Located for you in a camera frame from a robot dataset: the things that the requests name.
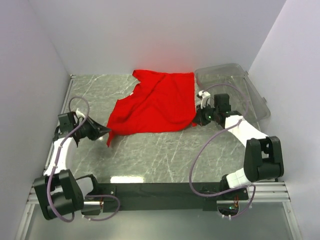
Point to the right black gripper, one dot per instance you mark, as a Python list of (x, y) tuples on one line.
[(200, 112)]

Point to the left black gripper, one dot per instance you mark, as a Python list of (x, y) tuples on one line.
[(97, 130)]

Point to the red t shirt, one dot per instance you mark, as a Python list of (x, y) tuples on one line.
[(160, 102)]

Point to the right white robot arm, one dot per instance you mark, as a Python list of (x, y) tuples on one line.
[(263, 157)]

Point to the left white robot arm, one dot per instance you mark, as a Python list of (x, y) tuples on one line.
[(58, 192)]

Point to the clear plastic bin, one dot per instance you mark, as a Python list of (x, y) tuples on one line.
[(231, 79)]

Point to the black base crossbar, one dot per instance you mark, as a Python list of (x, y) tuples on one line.
[(157, 196)]

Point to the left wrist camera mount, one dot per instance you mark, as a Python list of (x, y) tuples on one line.
[(79, 114)]

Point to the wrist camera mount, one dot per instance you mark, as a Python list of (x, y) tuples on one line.
[(79, 114), (205, 98)]

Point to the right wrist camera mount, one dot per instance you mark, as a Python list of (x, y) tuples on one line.
[(205, 98)]

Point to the aluminium rail frame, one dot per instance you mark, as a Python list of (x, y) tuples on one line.
[(265, 191)]

